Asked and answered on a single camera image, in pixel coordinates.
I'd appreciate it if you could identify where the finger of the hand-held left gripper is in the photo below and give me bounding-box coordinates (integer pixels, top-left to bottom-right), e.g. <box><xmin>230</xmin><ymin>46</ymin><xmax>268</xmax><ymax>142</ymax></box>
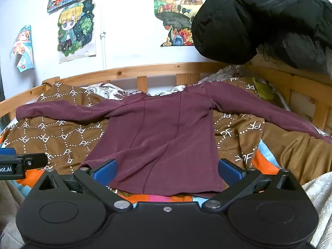
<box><xmin>0</xmin><ymin>148</ymin><xmax>49</xmax><ymax>170</ymax></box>

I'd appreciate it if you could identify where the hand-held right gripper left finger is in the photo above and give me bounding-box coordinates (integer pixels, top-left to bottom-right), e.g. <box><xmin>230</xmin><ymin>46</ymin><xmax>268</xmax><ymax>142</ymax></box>
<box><xmin>31</xmin><ymin>158</ymin><xmax>133</xmax><ymax>212</ymax></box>

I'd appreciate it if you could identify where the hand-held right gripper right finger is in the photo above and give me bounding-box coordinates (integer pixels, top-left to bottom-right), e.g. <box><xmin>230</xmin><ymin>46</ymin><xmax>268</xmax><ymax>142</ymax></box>
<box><xmin>202</xmin><ymin>158</ymin><xmax>305</xmax><ymax>212</ymax></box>

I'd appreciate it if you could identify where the maroon long-sleeve shirt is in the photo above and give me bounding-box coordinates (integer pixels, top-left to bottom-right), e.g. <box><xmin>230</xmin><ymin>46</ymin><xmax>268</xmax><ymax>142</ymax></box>
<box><xmin>16</xmin><ymin>82</ymin><xmax>332</xmax><ymax>199</ymax></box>

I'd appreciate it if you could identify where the brown printed blanket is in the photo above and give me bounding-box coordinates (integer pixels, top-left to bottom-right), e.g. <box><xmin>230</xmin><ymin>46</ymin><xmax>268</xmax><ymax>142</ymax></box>
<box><xmin>0</xmin><ymin>77</ymin><xmax>332</xmax><ymax>187</ymax></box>

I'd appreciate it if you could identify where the green cloth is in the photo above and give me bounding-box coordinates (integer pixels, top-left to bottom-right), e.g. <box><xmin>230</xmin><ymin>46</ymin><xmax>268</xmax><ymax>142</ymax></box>
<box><xmin>253</xmin><ymin>77</ymin><xmax>276</xmax><ymax>100</ymax></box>

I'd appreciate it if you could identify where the grey fleece cloth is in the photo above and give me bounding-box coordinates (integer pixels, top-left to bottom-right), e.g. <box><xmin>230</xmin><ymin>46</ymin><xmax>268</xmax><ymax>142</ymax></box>
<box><xmin>281</xmin><ymin>28</ymin><xmax>332</xmax><ymax>76</ymax></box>

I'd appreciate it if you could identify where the black puffer jacket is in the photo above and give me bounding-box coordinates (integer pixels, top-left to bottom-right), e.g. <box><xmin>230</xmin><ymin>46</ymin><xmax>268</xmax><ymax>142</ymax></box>
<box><xmin>191</xmin><ymin>0</ymin><xmax>332</xmax><ymax>65</ymax></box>

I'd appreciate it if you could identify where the wooden bed frame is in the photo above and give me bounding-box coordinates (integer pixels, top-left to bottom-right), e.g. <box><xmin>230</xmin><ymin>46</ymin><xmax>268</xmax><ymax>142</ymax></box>
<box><xmin>0</xmin><ymin>62</ymin><xmax>332</xmax><ymax>138</ymax></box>

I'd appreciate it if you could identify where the small blue cartoon wall poster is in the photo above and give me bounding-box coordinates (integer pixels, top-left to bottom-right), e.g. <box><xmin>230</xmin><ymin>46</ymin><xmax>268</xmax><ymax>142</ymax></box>
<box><xmin>10</xmin><ymin>25</ymin><xmax>35</xmax><ymax>72</ymax></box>

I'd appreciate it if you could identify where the white wall pipe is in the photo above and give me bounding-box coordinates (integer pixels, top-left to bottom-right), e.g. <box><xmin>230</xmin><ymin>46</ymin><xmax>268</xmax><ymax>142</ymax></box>
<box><xmin>100</xmin><ymin>31</ymin><xmax>107</xmax><ymax>70</ymax></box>

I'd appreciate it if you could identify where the green cartoon figure wall poster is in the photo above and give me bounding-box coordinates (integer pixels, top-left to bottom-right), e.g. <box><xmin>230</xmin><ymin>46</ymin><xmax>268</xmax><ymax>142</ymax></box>
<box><xmin>57</xmin><ymin>0</ymin><xmax>97</xmax><ymax>64</ymax></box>

